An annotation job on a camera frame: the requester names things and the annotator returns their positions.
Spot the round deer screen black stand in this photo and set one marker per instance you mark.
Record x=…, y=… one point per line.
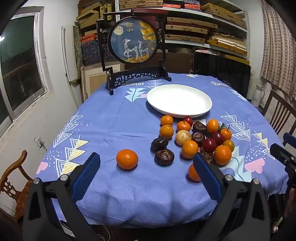
x=133, y=41

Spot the white wall pipe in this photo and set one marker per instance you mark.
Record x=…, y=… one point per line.
x=64, y=53

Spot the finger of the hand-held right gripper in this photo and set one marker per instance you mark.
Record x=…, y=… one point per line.
x=282, y=154
x=290, y=139

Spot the black flat panel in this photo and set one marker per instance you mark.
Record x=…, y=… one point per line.
x=219, y=69

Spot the small leafy mandarin orange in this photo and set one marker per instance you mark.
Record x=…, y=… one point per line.
x=226, y=134

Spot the large mandarin orange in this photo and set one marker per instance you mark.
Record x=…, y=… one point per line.
x=127, y=159

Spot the yellow green kumquat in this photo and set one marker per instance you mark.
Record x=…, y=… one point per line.
x=229, y=145

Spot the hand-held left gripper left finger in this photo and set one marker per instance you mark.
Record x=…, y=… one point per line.
x=86, y=176

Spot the white oval plate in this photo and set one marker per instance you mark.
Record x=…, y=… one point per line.
x=179, y=99

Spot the beige framed panel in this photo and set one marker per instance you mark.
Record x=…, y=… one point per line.
x=97, y=78

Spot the pale beige round fruit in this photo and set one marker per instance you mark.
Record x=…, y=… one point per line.
x=183, y=137

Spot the white wall socket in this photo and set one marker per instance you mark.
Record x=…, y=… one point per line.
x=37, y=141

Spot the beige checked curtain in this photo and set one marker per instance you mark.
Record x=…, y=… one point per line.
x=277, y=46

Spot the window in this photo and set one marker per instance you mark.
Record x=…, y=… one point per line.
x=20, y=58

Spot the dark red plum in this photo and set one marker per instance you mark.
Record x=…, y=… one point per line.
x=217, y=138
x=208, y=145

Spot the brown cardboard box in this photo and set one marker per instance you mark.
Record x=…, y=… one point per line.
x=178, y=62

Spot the white thermos jug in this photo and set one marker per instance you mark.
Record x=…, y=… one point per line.
x=257, y=96

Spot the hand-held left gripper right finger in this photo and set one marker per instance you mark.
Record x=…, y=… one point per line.
x=205, y=171

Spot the shelf of bamboo boxes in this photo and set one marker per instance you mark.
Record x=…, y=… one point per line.
x=222, y=11

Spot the carved brown wooden chair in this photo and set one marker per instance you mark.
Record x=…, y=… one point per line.
x=22, y=199

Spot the red cherry tomato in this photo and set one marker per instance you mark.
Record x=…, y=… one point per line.
x=188, y=120

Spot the blue printed tablecloth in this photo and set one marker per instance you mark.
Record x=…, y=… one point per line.
x=115, y=115

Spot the dark wooden slatted chair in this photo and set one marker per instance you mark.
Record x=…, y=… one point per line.
x=279, y=98

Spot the dark brown water chestnut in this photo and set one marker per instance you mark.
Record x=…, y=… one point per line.
x=199, y=127
x=208, y=158
x=164, y=157
x=159, y=144
x=198, y=138

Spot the blue patterned fabric boxes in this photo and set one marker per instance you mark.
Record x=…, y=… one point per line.
x=92, y=49

